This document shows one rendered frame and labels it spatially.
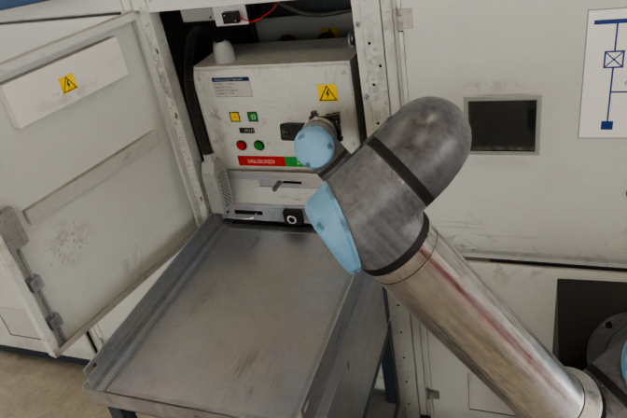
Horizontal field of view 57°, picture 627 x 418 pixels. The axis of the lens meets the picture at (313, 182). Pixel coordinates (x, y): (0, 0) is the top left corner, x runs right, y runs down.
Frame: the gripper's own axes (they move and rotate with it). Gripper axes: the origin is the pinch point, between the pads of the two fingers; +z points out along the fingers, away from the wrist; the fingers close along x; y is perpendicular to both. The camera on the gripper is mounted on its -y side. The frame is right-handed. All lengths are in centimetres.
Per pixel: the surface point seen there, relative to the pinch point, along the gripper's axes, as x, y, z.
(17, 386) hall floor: -112, -159, 53
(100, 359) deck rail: -45, -57, -42
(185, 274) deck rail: -40, -46, -6
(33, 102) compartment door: 18, -63, -31
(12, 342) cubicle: -98, -168, 68
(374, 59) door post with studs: 16.0, 17.7, -11.8
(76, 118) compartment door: 12, -61, -18
